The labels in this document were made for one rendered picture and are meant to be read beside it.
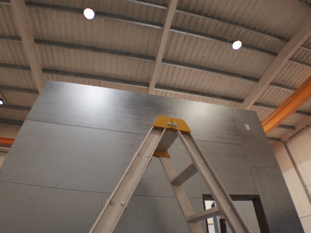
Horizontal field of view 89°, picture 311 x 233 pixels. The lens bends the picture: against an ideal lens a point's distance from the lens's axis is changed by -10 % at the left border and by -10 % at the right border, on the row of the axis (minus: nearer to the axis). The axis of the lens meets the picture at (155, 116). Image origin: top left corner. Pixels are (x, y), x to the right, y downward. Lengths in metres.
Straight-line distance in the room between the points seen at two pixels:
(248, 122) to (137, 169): 1.83
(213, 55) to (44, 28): 6.78
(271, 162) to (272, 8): 6.44
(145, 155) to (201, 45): 7.01
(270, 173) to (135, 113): 1.51
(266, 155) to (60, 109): 2.20
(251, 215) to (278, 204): 4.04
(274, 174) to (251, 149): 0.34
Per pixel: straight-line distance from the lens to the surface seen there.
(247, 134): 2.22
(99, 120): 1.73
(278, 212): 2.01
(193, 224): 1.14
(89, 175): 1.49
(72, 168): 1.53
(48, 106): 1.92
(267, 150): 2.28
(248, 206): 6.08
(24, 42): 8.04
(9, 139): 12.27
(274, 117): 10.11
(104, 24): 7.29
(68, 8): 7.44
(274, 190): 2.07
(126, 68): 8.00
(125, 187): 0.72
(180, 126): 0.92
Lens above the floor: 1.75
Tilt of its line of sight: 39 degrees up
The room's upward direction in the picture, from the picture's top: straight up
